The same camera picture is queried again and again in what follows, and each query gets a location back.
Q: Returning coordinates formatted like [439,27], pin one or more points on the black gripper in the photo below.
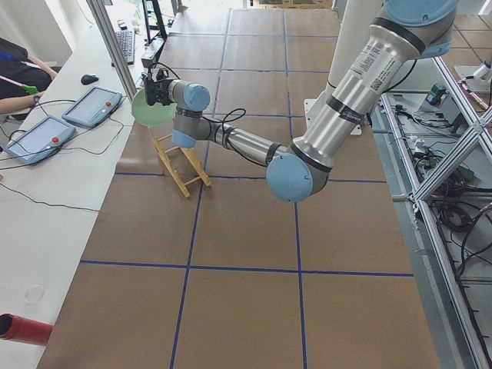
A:
[161,93]

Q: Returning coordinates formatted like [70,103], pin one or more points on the light green plate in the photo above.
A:
[151,115]

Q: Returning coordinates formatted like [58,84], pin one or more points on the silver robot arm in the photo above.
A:
[401,31]

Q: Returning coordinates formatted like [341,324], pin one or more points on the wooden plate rack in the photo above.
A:
[182,164]

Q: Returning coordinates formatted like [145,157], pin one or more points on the black keyboard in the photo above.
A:
[126,43]

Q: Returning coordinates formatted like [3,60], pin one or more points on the far teach pendant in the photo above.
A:
[93,107]

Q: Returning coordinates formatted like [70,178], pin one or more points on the teach pendant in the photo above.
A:
[93,107]
[40,141]

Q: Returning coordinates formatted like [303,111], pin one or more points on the black computer mouse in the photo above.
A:
[88,79]

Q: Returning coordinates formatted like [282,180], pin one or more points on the near teach pendant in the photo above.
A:
[40,141]

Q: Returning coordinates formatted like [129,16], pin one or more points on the person in black shirt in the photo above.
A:
[24,78]

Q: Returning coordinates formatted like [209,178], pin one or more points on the red cylinder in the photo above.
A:
[24,330]

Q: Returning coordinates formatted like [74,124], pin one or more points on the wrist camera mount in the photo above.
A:
[155,78]

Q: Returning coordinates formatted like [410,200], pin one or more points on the aluminium frame post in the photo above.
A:
[105,27]

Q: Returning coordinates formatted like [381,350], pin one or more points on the white pedestal column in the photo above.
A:
[356,17]

